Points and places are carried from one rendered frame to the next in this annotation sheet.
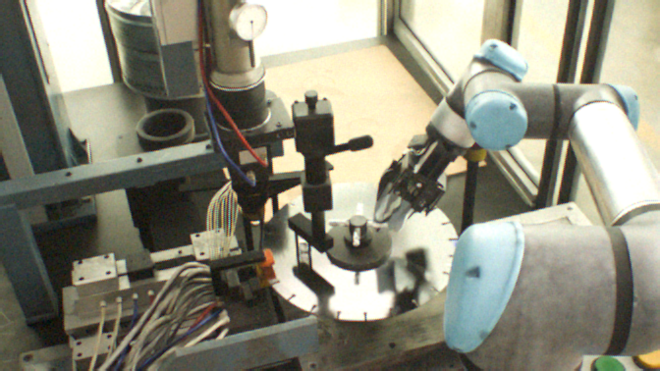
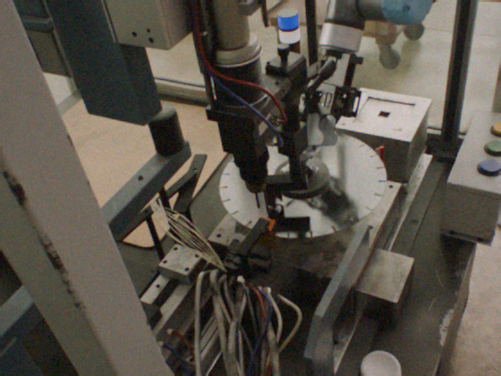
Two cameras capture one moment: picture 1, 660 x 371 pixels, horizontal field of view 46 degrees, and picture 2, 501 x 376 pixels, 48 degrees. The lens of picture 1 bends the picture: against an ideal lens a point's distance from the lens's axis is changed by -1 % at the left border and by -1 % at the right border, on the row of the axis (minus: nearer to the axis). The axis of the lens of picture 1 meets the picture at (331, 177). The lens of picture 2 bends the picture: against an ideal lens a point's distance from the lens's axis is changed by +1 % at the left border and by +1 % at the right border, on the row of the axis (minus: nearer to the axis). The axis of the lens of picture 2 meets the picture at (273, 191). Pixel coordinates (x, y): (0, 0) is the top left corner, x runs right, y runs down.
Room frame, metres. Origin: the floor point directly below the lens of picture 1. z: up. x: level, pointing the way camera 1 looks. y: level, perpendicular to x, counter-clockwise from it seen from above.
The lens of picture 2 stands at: (0.38, 0.58, 1.66)
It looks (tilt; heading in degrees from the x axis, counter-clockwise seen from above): 41 degrees down; 317
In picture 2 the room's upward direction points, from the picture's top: 8 degrees counter-clockwise
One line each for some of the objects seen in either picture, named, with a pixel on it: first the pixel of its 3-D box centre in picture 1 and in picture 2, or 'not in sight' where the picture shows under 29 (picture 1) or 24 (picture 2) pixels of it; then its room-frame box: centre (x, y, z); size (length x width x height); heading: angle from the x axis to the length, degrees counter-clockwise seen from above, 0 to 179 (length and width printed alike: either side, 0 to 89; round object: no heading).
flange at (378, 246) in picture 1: (357, 238); (301, 173); (0.96, -0.04, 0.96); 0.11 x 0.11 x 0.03
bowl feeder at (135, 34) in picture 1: (184, 55); not in sight; (1.65, 0.34, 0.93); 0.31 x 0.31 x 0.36
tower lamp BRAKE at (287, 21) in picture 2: not in sight; (288, 19); (1.16, -0.26, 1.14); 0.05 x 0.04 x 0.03; 15
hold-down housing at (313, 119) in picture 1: (314, 153); (288, 103); (0.91, 0.02, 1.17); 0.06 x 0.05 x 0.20; 96
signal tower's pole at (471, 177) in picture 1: (468, 201); not in sight; (1.16, -0.26, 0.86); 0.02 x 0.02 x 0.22
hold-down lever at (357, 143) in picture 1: (341, 139); (310, 77); (0.90, -0.02, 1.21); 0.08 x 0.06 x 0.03; 105
